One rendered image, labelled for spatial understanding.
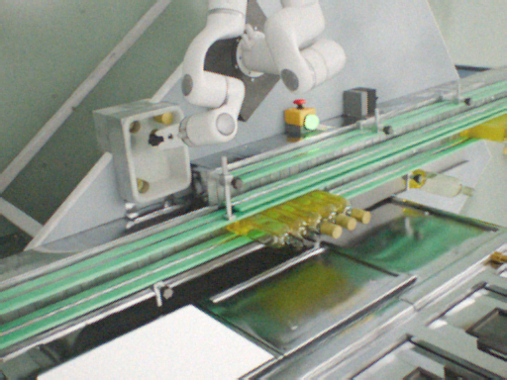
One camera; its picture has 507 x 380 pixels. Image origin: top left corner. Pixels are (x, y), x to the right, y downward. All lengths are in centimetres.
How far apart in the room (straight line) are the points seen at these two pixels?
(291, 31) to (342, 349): 72
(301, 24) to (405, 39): 95
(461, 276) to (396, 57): 97
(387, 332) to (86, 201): 80
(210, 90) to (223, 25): 15
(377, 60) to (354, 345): 118
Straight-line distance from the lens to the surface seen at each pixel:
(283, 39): 144
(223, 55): 168
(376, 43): 223
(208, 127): 130
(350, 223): 160
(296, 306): 150
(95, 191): 160
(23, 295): 139
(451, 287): 164
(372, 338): 142
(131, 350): 142
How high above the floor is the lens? 214
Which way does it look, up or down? 47 degrees down
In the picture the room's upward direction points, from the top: 108 degrees clockwise
